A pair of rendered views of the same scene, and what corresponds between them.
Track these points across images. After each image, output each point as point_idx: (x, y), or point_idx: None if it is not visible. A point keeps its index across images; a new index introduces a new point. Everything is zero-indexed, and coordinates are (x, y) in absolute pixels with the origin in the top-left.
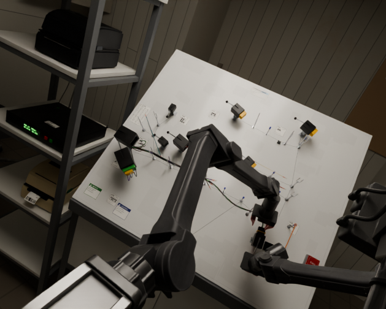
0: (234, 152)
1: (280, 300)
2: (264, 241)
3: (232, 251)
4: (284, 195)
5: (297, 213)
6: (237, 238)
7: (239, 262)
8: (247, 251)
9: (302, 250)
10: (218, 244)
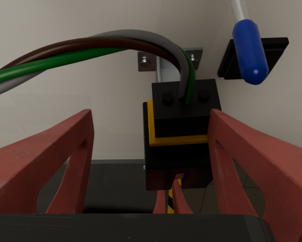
0: None
1: (290, 139)
2: (224, 42)
3: (80, 110)
4: None
5: None
6: (66, 74)
7: (127, 122)
8: (143, 94)
9: None
10: (6, 112)
